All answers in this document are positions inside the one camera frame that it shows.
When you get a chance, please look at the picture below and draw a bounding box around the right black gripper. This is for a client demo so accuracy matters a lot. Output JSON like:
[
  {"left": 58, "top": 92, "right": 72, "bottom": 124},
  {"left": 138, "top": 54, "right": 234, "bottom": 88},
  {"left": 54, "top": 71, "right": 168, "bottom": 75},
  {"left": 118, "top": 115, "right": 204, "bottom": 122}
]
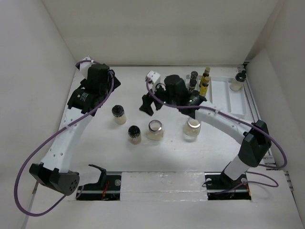
[{"left": 139, "top": 81, "right": 179, "bottom": 116}]

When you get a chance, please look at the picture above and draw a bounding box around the black-cap jar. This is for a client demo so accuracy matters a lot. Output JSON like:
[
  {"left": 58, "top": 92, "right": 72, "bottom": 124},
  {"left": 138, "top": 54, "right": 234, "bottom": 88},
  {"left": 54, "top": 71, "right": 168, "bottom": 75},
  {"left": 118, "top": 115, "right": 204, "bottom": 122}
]
[
  {"left": 128, "top": 125, "right": 142, "bottom": 145},
  {"left": 230, "top": 70, "right": 246, "bottom": 91},
  {"left": 112, "top": 105, "right": 127, "bottom": 125}
]

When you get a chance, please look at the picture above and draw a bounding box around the black-cap jar front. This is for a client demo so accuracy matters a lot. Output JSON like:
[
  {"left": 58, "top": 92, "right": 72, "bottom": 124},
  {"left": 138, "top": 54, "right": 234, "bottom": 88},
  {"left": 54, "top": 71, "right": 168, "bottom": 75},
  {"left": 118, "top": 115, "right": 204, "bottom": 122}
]
[{"left": 128, "top": 125, "right": 142, "bottom": 145}]

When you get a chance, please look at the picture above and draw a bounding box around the small spice bottle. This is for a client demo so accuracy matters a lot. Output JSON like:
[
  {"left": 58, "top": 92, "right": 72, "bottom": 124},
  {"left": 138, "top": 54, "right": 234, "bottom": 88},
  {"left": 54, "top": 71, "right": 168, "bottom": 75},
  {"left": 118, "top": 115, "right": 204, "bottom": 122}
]
[
  {"left": 192, "top": 90, "right": 199, "bottom": 96},
  {"left": 190, "top": 71, "right": 198, "bottom": 81},
  {"left": 188, "top": 79, "right": 197, "bottom": 93}
]

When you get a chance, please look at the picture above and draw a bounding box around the glass jar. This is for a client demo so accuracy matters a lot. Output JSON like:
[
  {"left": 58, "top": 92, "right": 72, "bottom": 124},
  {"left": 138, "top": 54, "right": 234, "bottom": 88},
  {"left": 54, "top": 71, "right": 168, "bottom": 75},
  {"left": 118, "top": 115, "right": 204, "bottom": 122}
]
[
  {"left": 145, "top": 119, "right": 164, "bottom": 144},
  {"left": 183, "top": 117, "right": 201, "bottom": 142}
]

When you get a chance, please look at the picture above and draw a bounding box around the yellow-label bottle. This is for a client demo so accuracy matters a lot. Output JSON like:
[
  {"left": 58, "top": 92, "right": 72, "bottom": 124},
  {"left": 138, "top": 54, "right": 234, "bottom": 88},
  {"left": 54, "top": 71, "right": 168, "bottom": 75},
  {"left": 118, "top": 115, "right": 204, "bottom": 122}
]
[
  {"left": 200, "top": 67, "right": 210, "bottom": 85},
  {"left": 199, "top": 76, "right": 211, "bottom": 97}
]

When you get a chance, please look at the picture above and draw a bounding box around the black-cap jar back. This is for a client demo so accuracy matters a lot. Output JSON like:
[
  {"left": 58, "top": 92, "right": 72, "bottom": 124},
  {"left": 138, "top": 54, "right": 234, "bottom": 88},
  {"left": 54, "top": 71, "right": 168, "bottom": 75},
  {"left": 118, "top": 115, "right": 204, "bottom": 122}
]
[{"left": 230, "top": 70, "right": 246, "bottom": 91}]

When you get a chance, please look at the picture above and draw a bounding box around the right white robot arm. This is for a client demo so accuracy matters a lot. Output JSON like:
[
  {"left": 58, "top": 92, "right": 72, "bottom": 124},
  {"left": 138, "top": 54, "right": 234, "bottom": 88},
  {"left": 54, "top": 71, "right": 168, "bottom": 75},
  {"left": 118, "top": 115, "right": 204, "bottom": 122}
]
[{"left": 139, "top": 71, "right": 271, "bottom": 188}]

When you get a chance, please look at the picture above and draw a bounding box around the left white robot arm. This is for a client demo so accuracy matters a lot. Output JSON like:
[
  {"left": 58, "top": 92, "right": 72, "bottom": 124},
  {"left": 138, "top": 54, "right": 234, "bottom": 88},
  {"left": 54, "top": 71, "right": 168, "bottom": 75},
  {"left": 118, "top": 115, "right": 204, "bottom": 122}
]
[{"left": 29, "top": 63, "right": 121, "bottom": 196}]

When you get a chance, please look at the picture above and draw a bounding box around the white divided organizer tray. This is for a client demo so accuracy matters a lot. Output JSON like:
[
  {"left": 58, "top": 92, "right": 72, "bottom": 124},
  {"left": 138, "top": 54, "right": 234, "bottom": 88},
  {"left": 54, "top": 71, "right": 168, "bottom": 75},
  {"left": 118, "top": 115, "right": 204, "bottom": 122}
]
[{"left": 206, "top": 76, "right": 247, "bottom": 118}]

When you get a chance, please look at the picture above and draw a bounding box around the white foam block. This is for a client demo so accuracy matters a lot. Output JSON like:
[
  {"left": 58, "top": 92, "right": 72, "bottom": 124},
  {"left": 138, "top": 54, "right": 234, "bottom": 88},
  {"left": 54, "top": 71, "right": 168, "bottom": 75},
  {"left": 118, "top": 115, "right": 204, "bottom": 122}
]
[{"left": 120, "top": 171, "right": 207, "bottom": 202}]

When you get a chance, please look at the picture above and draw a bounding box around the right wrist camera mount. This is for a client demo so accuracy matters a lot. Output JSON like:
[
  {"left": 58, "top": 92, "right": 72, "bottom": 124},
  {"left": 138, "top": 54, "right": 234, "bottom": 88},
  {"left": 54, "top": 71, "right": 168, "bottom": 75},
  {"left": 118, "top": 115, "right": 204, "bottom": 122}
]
[{"left": 145, "top": 71, "right": 161, "bottom": 88}]

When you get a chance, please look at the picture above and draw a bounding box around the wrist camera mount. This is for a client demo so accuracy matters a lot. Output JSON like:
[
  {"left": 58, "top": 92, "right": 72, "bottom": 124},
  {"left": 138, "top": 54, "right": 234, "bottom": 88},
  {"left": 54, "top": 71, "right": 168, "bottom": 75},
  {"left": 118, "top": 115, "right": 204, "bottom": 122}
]
[
  {"left": 145, "top": 71, "right": 161, "bottom": 88},
  {"left": 75, "top": 56, "right": 93, "bottom": 79}
]

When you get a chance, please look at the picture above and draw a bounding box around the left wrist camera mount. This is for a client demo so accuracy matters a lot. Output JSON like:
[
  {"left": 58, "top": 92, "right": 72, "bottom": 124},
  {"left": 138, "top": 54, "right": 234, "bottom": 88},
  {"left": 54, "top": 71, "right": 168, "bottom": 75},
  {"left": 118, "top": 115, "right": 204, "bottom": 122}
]
[{"left": 75, "top": 56, "right": 93, "bottom": 79}]

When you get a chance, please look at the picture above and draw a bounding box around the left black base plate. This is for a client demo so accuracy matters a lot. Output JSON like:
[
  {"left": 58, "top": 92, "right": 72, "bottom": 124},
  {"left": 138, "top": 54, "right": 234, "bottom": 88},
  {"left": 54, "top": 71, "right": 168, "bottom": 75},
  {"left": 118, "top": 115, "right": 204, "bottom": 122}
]
[{"left": 76, "top": 172, "right": 122, "bottom": 201}]

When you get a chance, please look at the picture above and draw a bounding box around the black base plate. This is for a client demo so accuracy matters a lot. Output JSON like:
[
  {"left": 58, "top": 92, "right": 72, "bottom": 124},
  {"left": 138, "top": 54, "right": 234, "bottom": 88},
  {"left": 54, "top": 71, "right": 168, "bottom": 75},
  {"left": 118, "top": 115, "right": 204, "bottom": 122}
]
[
  {"left": 202, "top": 174, "right": 252, "bottom": 200},
  {"left": 76, "top": 172, "right": 122, "bottom": 201}
]

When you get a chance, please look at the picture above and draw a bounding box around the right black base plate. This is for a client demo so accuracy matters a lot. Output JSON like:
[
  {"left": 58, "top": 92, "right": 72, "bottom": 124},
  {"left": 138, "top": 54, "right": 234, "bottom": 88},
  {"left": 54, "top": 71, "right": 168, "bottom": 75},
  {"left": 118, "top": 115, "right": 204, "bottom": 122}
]
[{"left": 202, "top": 174, "right": 252, "bottom": 200}]

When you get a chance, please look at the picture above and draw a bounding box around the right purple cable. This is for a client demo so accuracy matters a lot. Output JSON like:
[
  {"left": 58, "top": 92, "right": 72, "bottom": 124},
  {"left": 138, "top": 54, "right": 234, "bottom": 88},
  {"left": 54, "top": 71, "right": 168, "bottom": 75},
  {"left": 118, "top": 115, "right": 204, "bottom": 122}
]
[{"left": 146, "top": 78, "right": 288, "bottom": 194}]

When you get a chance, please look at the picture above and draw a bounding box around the aluminium rail right side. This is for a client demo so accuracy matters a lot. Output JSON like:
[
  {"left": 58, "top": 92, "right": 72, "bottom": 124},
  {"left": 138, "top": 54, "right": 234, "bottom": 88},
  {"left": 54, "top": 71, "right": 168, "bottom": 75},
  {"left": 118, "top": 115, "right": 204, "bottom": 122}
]
[{"left": 244, "top": 76, "right": 277, "bottom": 170}]

